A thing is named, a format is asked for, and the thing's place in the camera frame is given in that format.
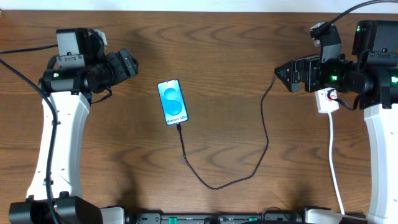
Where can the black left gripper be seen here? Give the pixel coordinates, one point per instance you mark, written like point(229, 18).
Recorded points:
point(123, 65)

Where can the blue Galaxy smartphone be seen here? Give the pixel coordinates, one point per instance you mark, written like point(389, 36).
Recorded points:
point(172, 101)

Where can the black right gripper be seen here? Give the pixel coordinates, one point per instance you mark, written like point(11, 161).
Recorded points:
point(299, 72)

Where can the white power strip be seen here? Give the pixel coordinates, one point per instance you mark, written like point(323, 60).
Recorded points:
point(326, 100)

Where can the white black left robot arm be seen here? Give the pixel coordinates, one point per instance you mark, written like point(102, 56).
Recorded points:
point(80, 69)

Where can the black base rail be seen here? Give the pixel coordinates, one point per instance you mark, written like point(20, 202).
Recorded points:
point(267, 218)

